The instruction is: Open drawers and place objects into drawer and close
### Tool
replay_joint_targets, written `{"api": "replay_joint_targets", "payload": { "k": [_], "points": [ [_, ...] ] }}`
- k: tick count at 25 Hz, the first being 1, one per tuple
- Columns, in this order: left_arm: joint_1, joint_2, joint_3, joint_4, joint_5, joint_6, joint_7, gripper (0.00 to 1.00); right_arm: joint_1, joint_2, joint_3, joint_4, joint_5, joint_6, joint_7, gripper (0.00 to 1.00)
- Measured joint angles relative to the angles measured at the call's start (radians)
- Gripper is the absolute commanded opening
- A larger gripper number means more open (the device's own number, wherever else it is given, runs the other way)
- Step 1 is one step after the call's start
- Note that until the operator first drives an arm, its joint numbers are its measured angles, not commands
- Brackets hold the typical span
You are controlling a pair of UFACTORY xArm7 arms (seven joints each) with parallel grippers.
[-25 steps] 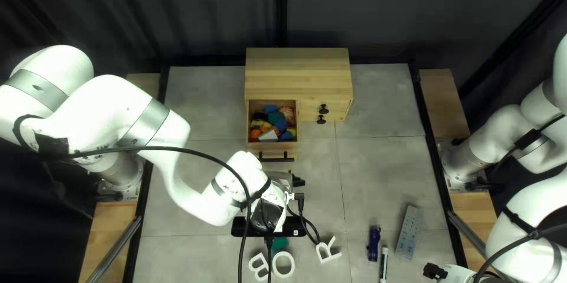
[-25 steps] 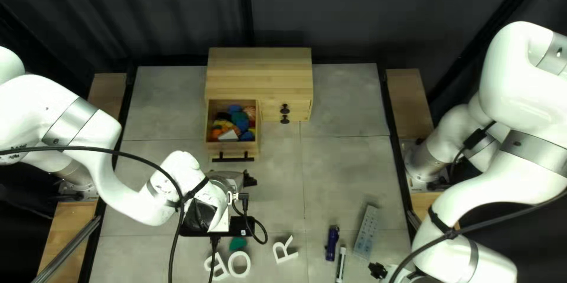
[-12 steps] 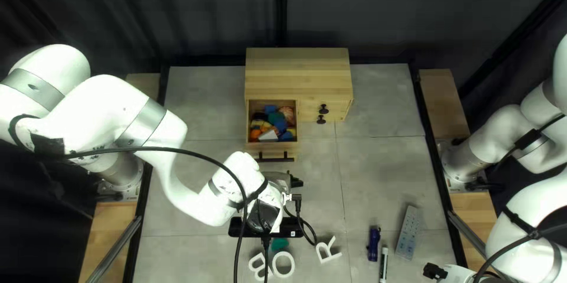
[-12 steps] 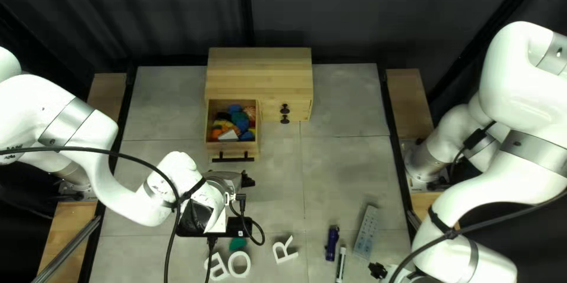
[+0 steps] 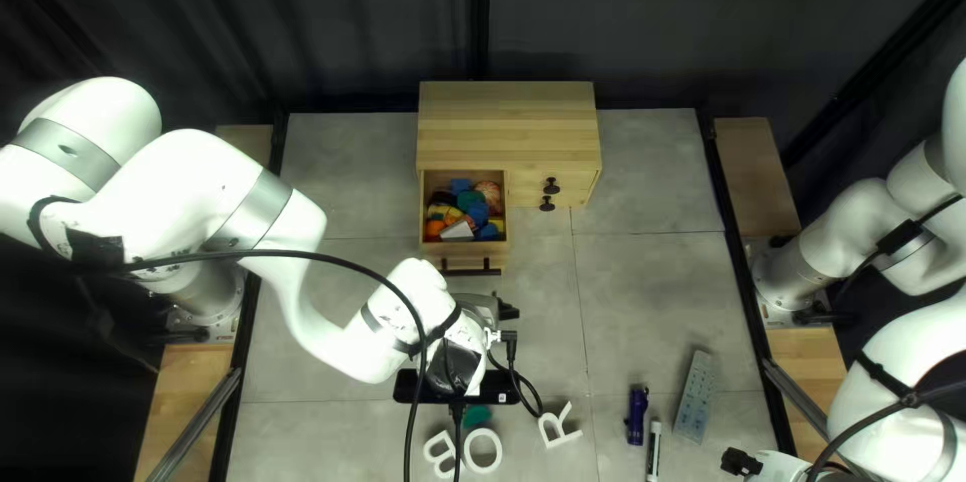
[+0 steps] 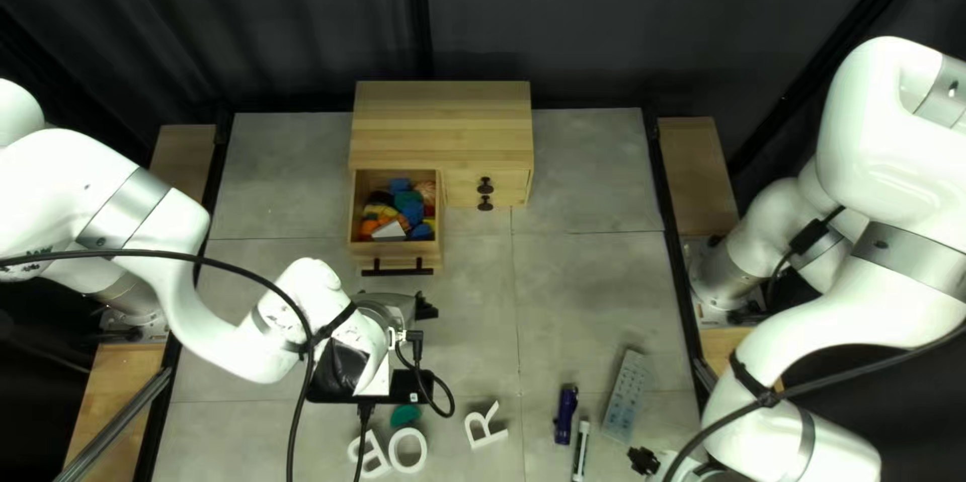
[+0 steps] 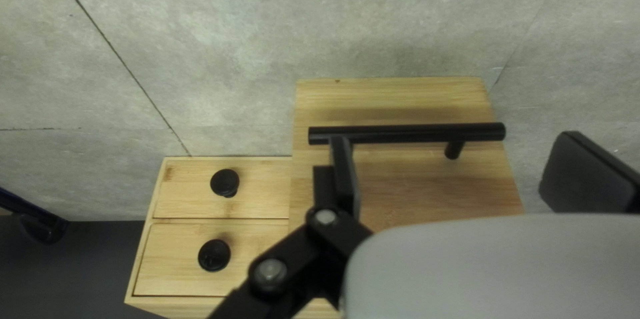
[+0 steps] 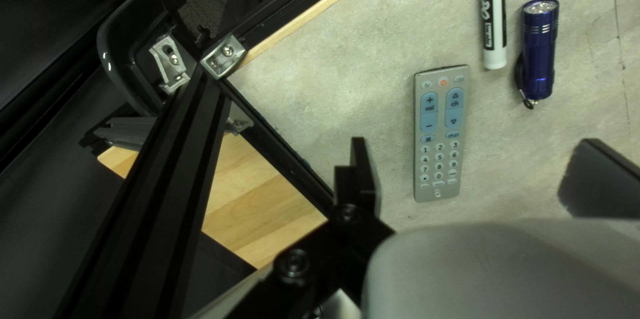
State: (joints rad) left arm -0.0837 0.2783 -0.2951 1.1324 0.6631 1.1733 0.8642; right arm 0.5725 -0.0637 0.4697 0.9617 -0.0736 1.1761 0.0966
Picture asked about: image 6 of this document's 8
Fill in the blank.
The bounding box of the white letter O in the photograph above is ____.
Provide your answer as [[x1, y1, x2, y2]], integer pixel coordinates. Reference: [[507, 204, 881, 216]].
[[388, 427, 430, 474]]

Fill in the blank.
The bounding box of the white letter R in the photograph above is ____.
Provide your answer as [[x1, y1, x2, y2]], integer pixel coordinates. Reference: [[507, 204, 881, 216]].
[[464, 400, 509, 451]]

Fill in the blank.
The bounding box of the silver mounting plate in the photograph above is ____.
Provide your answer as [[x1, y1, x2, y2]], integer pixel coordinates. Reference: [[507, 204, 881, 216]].
[[98, 307, 172, 345], [690, 292, 765, 330]]

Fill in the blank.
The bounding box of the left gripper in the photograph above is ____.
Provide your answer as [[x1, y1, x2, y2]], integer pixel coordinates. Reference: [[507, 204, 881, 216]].
[[309, 292, 440, 397]]

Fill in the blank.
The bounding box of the grey remote control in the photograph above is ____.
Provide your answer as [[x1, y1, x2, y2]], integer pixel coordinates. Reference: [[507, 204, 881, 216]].
[[601, 350, 654, 444]]

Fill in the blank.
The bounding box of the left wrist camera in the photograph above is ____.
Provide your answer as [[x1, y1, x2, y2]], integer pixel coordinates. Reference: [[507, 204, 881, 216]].
[[304, 369, 436, 403]]

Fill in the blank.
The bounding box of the wooden chest of drawers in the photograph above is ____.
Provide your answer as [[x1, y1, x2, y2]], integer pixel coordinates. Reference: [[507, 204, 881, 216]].
[[347, 81, 535, 277]]

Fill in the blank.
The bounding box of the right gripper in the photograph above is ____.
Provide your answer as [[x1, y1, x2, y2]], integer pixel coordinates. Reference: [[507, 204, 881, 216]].
[[655, 452, 714, 482]]

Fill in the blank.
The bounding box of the white letter B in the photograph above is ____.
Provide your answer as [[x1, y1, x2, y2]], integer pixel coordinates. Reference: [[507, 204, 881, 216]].
[[347, 433, 393, 480]]

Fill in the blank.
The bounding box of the black cable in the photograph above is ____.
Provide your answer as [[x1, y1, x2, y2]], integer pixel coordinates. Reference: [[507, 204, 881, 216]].
[[0, 248, 374, 482], [664, 210, 966, 482], [392, 330, 456, 420]]

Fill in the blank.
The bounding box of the white marker pen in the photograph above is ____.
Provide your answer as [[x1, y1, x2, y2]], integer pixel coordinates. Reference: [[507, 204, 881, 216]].
[[571, 419, 591, 482]]

